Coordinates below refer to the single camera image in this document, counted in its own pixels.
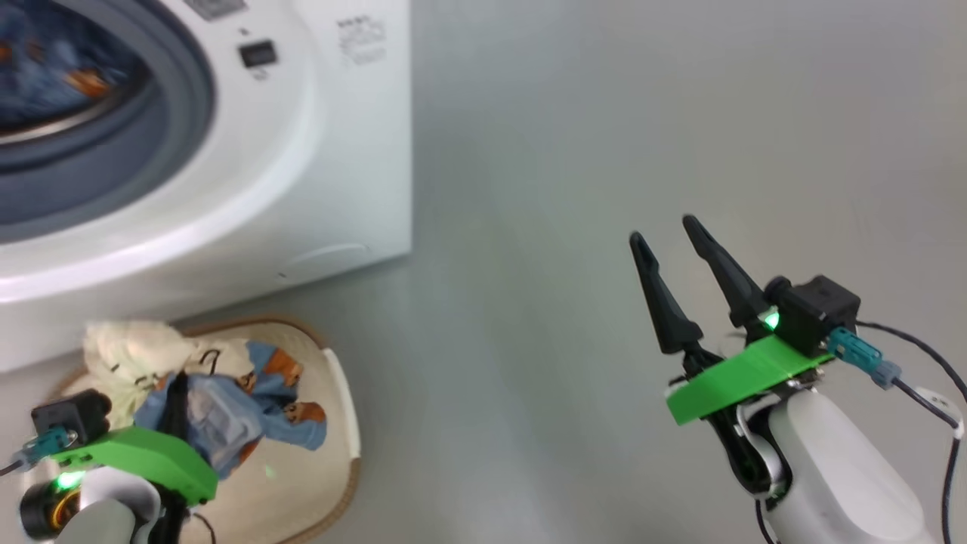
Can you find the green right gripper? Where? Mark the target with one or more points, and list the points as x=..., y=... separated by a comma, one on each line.
x=725, y=385

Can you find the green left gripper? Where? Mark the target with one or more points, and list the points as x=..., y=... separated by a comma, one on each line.
x=143, y=453

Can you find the cream and blue garment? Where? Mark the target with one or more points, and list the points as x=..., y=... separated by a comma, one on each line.
x=128, y=347

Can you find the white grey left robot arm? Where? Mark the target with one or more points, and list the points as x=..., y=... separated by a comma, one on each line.
x=113, y=517

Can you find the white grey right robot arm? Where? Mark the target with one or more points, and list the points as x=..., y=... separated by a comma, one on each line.
x=838, y=476

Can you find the white front-load washing machine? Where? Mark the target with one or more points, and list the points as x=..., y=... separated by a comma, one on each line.
x=302, y=151

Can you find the cream perforated laundry basket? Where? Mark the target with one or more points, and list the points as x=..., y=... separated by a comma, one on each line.
x=302, y=483

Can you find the round white filter cover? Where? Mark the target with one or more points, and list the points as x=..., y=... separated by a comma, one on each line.
x=332, y=257

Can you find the grey warning label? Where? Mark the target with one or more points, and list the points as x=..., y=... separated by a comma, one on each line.
x=215, y=7

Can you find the black text notice sticker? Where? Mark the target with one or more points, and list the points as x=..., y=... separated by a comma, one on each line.
x=361, y=41

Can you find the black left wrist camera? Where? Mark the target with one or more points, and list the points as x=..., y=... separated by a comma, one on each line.
x=72, y=415

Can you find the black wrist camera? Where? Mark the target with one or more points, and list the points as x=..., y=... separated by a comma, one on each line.
x=72, y=415
x=812, y=313

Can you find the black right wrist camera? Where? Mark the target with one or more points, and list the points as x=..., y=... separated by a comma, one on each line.
x=812, y=313

